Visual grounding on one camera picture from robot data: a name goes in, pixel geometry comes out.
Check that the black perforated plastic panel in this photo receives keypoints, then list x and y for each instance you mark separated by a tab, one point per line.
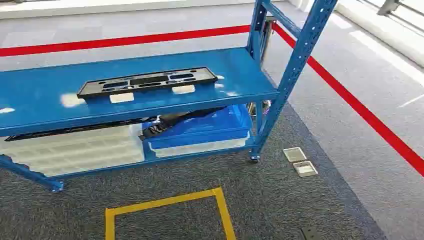
91	88

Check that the blue plastic crate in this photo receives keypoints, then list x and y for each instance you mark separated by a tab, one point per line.
212	127

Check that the long black plastic part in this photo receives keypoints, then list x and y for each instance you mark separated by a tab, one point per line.
172	121

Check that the white foam block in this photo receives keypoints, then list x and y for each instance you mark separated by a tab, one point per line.
183	89
121	98

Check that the rack caster wheel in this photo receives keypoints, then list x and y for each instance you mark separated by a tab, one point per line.
57	187
254	159

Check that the silver floor socket plate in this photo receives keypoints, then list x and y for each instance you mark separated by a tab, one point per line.
294	154
305	169

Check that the red floor tape strip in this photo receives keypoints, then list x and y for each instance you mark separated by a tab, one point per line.
357	106
116	41

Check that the white ribbed plastic tray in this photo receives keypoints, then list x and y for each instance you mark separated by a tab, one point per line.
82	149

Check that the yellow floor tape square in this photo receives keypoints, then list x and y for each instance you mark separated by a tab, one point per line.
110	225

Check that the dark floor plate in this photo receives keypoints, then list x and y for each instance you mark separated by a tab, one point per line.
310	234

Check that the blue metal shelf rack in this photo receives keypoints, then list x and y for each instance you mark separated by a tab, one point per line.
49	96

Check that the grey railing post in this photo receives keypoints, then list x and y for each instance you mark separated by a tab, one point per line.
388	6

